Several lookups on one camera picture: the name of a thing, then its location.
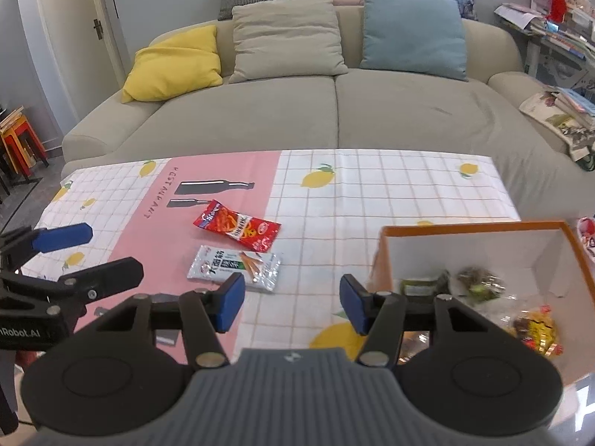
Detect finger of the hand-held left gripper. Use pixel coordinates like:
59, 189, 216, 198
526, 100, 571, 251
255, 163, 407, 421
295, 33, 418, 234
0, 256, 145, 310
0, 222, 94, 269

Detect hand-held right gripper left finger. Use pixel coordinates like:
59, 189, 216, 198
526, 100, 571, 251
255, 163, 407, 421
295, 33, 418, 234
95, 272, 246, 368

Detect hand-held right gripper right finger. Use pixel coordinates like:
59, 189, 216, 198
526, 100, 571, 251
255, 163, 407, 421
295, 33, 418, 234
339, 274, 500, 368

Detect silver snack packet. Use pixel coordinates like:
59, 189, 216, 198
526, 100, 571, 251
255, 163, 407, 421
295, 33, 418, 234
187, 245, 283, 293

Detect dark green snack packet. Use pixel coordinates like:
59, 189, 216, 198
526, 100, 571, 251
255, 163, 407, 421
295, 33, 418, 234
401, 269, 451, 298

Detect red snack packet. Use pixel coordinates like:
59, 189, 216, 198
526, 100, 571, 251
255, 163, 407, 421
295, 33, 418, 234
193, 199, 282, 254

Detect orange cardboard box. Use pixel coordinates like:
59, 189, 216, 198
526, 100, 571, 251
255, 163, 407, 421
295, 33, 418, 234
367, 220, 595, 386

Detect clear green pea packet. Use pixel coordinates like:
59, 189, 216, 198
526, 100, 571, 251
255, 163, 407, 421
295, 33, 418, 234
453, 266, 507, 305

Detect chocolate ball packet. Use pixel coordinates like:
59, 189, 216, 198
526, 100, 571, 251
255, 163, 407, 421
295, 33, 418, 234
509, 315, 533, 345

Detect yellow corn snack bag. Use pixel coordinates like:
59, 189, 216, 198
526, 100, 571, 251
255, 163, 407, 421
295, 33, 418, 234
523, 304, 563, 358

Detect stacked red and yellow stools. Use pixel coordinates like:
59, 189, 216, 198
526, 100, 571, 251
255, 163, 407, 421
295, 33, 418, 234
0, 107, 49, 182

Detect pink and white printed tablecloth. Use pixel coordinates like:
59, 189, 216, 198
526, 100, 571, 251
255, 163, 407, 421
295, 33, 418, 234
21, 149, 521, 368

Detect beige sofa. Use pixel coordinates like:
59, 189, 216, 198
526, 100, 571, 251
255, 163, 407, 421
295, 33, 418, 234
60, 4, 595, 224

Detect yellow pillow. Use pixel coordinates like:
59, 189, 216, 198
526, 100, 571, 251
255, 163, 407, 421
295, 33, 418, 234
121, 25, 224, 104

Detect white door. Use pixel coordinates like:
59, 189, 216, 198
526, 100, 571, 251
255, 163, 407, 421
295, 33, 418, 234
90, 0, 132, 80

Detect red and white packet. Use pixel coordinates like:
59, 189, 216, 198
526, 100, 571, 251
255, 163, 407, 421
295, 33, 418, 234
576, 216, 595, 261

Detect beige pillow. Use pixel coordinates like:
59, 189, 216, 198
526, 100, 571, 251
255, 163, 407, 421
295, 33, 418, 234
228, 0, 349, 84

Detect blue pillow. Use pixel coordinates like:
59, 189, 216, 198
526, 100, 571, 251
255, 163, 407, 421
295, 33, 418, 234
359, 0, 469, 82

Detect pile of magazines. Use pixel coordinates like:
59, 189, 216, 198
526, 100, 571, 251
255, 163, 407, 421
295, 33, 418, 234
518, 86, 595, 172

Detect pile of papers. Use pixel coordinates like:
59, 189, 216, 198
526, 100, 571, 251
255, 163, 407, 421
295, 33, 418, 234
493, 0, 595, 61

